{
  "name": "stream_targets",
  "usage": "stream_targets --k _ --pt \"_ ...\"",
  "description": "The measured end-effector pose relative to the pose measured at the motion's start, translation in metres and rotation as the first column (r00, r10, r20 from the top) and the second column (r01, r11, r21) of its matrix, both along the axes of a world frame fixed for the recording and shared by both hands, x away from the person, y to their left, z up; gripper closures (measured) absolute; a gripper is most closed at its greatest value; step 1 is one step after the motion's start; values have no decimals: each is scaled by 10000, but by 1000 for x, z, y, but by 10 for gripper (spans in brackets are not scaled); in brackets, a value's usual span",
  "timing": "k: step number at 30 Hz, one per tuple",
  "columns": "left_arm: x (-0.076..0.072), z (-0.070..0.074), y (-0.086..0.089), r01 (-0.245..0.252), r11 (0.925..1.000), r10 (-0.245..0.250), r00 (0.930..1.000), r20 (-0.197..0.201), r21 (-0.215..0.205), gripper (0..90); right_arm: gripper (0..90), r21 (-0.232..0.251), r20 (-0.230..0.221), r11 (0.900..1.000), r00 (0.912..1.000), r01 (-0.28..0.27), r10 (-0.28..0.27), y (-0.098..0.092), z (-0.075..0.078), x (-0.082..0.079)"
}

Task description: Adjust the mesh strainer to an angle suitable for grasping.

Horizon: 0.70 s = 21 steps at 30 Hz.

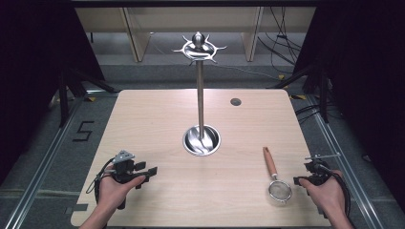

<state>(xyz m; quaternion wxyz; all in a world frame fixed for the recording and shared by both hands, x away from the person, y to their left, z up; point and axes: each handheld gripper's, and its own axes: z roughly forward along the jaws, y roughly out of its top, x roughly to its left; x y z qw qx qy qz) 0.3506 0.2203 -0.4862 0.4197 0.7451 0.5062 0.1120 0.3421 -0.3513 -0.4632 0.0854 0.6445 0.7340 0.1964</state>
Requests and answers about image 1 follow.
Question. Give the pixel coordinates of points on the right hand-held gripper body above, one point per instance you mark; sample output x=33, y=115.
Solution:
x=315, y=173

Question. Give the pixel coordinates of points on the person's right hand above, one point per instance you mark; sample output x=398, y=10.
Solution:
x=326, y=192

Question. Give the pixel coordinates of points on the person's left hand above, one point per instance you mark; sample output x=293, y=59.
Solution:
x=114, y=191

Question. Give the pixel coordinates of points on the black curtain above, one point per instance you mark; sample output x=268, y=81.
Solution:
x=38, y=63
x=363, y=79

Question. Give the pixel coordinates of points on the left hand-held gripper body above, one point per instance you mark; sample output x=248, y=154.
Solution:
x=123, y=168

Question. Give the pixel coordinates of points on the light wooden desk frame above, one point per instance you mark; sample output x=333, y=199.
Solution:
x=191, y=19

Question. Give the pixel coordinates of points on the black tripod stand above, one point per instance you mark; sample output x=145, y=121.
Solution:
x=68, y=92
x=320, y=89

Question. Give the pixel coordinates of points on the steel utensil hanging stand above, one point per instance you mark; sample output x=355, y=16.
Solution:
x=200, y=105

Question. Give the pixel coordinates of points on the metal floor rail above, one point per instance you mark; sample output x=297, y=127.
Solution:
x=41, y=165
x=345, y=149

